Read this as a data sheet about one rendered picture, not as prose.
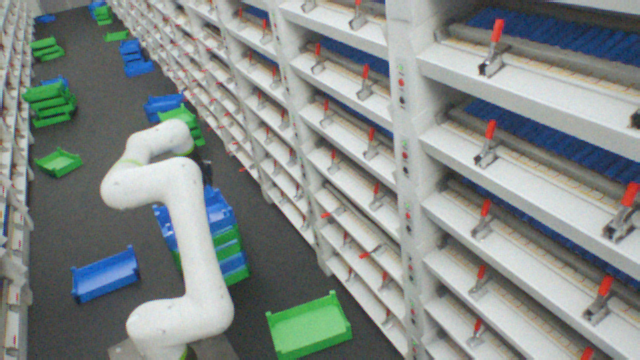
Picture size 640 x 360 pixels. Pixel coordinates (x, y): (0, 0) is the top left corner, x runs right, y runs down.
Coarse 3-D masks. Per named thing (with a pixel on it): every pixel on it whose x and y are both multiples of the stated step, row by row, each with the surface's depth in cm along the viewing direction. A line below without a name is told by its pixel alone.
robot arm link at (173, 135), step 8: (168, 120) 175; (176, 120) 175; (152, 128) 175; (160, 128) 173; (168, 128) 172; (176, 128) 173; (184, 128) 175; (160, 136) 172; (168, 136) 172; (176, 136) 173; (184, 136) 175; (160, 144) 173; (168, 144) 174; (176, 144) 175; (184, 144) 177; (192, 144) 182; (176, 152) 181; (184, 152) 181
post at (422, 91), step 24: (432, 0) 91; (408, 24) 93; (408, 48) 96; (408, 72) 99; (408, 96) 102; (432, 96) 102; (408, 120) 106; (432, 168) 112; (408, 192) 119; (408, 240) 129; (408, 288) 140; (408, 312) 147; (408, 336) 155
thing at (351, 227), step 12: (324, 180) 189; (312, 192) 189; (324, 192) 188; (324, 204) 183; (336, 204) 180; (336, 216) 176; (348, 216) 173; (348, 228) 169; (360, 228) 167; (360, 240) 163; (372, 240) 161; (384, 264) 152; (396, 264) 150; (396, 276) 146
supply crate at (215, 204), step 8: (216, 192) 216; (208, 200) 217; (216, 200) 219; (224, 200) 212; (208, 208) 218; (216, 208) 217; (232, 208) 202; (160, 216) 208; (168, 216) 211; (216, 216) 212; (232, 216) 204; (160, 224) 209; (216, 224) 202; (224, 224) 203; (232, 224) 205; (168, 240) 194; (176, 240) 196
